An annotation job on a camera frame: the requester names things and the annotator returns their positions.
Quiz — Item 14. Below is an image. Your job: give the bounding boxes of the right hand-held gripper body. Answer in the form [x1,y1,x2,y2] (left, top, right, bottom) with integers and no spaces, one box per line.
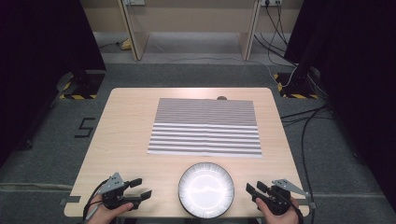
[263,178,312,217]

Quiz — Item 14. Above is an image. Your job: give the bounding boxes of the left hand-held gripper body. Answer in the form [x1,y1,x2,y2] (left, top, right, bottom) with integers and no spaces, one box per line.
[98,172,134,211]

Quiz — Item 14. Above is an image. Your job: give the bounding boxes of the white ribbed plate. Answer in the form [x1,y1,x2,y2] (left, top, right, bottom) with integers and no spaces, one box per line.
[177,161,235,219]

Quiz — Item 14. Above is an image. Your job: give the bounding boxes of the person's right hand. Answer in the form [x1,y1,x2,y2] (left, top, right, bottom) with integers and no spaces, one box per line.
[255,197,301,224]

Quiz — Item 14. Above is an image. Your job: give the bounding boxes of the person's left hand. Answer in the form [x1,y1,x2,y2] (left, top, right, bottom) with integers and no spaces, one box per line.
[86,193,134,224]

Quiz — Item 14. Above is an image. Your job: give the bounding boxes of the grey tape strip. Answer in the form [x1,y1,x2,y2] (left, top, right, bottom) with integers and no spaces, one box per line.
[59,195,82,206]

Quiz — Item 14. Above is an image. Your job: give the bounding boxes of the striped woven placemat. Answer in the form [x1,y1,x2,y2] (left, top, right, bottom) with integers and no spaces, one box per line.
[147,97,263,159]

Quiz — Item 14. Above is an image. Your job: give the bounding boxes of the black stand base striped tape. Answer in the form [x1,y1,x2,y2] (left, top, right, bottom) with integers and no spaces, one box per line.
[273,72,320,100]
[58,71,106,101]

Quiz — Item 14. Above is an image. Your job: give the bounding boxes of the black curtain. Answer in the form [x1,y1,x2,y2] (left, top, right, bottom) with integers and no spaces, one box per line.
[0,0,106,167]
[283,0,396,214]

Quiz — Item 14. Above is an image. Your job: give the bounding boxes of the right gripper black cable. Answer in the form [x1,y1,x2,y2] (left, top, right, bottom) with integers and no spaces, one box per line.
[279,191,305,224]

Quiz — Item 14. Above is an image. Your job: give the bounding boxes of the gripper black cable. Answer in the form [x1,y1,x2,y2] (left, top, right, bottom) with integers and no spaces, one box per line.
[279,191,305,224]
[81,178,110,224]

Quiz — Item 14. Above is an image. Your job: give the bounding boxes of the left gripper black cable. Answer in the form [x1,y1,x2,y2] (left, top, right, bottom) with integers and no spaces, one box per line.
[81,178,110,224]

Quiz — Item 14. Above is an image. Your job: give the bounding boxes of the black floor cables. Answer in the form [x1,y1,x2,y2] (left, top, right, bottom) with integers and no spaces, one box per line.
[279,104,336,200]

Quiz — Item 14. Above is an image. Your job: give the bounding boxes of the grey floor cable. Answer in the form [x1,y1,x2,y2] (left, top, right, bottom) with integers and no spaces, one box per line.
[0,181,75,191]

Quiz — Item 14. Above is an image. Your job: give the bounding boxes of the bundle of black wall cables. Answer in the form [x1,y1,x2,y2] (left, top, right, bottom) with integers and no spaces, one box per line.
[253,4,298,67]

